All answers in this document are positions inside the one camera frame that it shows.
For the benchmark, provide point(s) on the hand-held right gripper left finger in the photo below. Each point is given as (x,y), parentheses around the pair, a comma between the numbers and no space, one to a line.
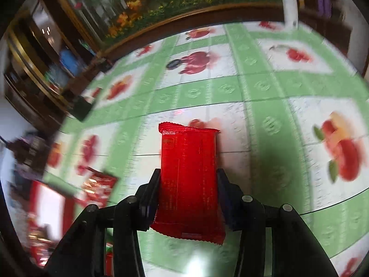
(150,196)

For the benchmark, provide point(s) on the fruit print green tablecloth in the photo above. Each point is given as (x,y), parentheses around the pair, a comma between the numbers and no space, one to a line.
(259,121)

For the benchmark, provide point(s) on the red picture print snack packet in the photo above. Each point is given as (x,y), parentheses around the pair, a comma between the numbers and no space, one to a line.
(98,187)

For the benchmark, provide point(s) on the plain red snack packet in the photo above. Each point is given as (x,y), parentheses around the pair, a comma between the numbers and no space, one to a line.
(187,179)

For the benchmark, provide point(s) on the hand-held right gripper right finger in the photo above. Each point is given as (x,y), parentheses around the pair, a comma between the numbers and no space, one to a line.
(227,202)

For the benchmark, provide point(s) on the red cardboard box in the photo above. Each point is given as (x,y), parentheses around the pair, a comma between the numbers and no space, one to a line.
(68,213)

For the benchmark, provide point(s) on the purple bottle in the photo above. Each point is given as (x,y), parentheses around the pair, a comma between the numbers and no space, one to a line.
(320,4)

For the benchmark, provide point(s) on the black cup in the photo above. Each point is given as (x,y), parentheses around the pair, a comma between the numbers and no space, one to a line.
(82,108)

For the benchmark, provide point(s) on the white plastic bottle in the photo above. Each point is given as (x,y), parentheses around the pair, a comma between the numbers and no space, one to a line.
(289,5)

